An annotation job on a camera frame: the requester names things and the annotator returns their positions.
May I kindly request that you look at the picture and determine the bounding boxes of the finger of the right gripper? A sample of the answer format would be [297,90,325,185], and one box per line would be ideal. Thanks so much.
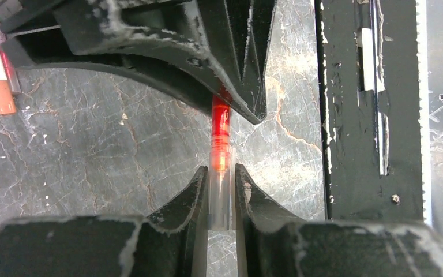
[225,1,277,92]

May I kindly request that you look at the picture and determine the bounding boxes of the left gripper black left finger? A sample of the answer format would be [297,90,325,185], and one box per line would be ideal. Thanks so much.
[0,166,208,276]

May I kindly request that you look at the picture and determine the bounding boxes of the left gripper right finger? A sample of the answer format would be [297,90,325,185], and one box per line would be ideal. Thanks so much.
[235,164,443,276]

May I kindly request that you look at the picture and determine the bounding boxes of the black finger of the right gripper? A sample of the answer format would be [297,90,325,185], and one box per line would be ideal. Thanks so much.
[0,0,267,124]

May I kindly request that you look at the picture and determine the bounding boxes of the dark red slim pen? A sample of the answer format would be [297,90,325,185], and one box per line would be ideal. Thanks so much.
[211,96,230,171]

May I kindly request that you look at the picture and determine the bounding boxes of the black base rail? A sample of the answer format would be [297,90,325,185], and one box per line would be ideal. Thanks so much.
[315,1,430,221]

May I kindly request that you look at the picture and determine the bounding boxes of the grey slotted cable duct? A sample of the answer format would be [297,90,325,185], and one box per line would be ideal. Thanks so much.
[415,0,433,227]

